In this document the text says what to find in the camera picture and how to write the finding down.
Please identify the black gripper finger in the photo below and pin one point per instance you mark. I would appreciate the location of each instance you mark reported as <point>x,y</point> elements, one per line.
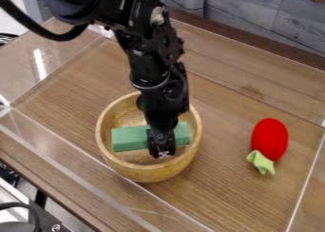
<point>160,144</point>

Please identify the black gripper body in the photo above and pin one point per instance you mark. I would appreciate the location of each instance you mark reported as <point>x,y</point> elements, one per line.
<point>163,96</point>

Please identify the green rectangular block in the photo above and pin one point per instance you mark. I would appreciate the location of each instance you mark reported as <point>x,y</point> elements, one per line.
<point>131,137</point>

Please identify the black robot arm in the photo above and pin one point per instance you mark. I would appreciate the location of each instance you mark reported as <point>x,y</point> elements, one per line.
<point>140,25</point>

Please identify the brown wooden bowl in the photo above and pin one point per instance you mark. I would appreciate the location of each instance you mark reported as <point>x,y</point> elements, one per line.
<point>135,164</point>

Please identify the red plush tomato toy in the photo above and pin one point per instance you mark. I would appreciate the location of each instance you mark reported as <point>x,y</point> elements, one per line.
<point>268,145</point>

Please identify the black metal bracket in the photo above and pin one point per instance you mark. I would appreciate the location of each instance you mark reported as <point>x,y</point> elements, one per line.
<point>48,222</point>

